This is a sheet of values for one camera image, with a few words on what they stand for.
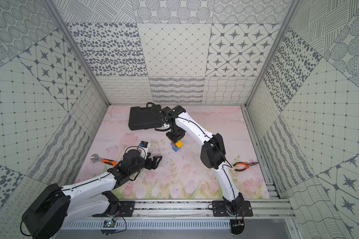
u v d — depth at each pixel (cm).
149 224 70
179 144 86
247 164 89
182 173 86
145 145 75
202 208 76
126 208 74
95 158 90
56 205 41
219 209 73
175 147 90
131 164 66
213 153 55
